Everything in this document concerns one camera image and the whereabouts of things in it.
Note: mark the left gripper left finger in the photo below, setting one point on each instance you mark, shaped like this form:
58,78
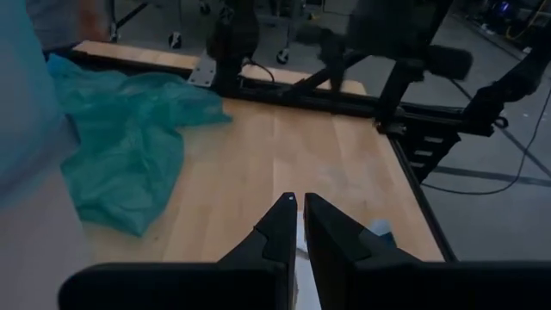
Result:
258,284

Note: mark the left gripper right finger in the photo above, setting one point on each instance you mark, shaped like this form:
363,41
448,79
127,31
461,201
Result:
344,280

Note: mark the white paper piece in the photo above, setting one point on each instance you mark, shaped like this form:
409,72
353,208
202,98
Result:
307,280

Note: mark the teal green trash bag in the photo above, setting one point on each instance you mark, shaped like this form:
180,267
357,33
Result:
129,150

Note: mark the light blue trash bag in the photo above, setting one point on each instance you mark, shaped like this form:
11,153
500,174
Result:
21,86

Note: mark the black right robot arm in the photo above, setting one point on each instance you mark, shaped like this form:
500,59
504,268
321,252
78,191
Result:
232,43

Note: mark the black chair caster wheel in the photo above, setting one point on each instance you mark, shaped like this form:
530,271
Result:
282,56
174,40

